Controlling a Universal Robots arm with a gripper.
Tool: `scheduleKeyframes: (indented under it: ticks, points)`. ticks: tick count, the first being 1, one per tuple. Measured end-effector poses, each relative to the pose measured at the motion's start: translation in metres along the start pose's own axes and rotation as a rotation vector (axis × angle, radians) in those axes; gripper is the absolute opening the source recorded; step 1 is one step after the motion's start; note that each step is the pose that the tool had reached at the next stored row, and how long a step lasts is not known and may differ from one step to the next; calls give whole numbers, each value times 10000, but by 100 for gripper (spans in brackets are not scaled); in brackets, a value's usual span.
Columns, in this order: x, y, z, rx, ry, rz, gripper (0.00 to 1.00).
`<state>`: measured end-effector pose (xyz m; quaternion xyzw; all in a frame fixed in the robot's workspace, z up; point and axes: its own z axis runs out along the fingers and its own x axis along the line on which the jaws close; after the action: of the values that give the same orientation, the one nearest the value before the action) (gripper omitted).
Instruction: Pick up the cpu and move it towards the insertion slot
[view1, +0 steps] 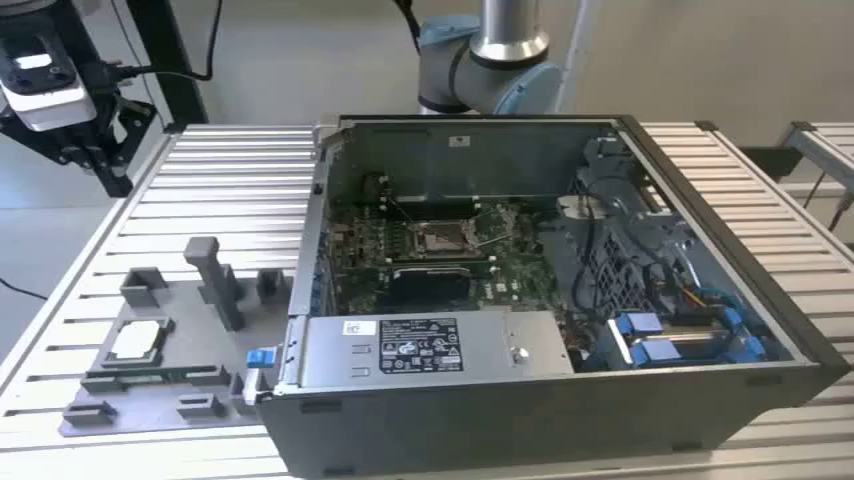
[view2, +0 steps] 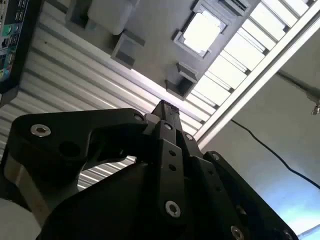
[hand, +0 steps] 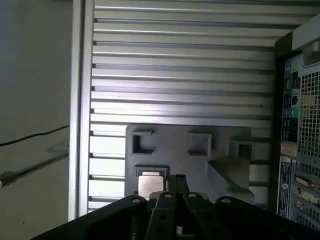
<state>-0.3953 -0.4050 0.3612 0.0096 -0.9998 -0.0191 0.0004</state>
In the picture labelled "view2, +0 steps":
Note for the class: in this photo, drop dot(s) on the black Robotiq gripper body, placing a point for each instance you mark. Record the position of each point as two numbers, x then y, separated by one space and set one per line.
110 205

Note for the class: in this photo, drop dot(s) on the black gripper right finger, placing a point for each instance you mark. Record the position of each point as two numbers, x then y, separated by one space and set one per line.
225 190

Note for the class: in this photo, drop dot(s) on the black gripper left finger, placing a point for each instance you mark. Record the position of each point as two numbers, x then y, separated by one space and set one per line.
62 135

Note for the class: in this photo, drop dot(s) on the square silver CPU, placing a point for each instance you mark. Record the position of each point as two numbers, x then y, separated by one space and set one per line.
202 32

